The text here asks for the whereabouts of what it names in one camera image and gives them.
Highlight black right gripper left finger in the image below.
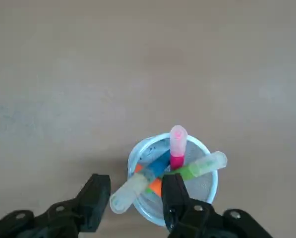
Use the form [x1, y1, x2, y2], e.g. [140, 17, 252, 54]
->
[0, 173, 111, 238]

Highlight blue highlighter pen clear cap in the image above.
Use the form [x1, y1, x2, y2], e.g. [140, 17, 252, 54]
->
[109, 151, 173, 215]

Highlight pink highlighter pen clear cap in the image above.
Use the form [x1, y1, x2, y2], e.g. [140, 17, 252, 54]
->
[169, 124, 188, 171]

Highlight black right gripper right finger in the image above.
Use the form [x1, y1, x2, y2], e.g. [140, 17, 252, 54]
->
[161, 173, 275, 238]

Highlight orange highlighter pen clear cap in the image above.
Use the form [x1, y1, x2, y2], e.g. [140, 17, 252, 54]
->
[134, 163, 163, 198]

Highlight green highlighter pen clear cap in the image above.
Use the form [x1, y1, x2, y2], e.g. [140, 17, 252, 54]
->
[145, 150, 228, 195]

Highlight light blue mesh pen cup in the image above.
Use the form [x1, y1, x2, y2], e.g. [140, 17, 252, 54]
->
[127, 132, 219, 228]

